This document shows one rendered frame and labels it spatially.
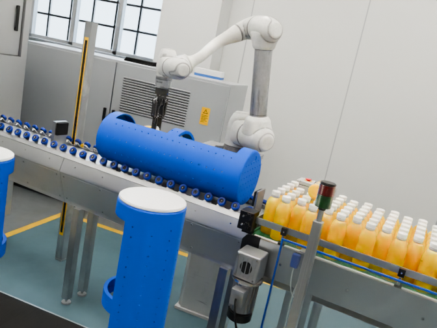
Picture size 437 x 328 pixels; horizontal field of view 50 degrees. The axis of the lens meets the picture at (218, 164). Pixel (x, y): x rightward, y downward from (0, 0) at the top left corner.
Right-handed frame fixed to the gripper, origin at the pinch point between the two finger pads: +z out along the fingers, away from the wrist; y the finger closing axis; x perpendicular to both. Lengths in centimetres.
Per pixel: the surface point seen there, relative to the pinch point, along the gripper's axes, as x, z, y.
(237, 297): 83, 55, 45
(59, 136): -64, 22, 6
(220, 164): 51, 8, 18
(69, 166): -42, 34, 18
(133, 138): -0.7, 7.6, 18.7
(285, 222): 90, 24, 24
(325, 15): 8, -104, -262
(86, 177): -27.7, 36.7, 19.0
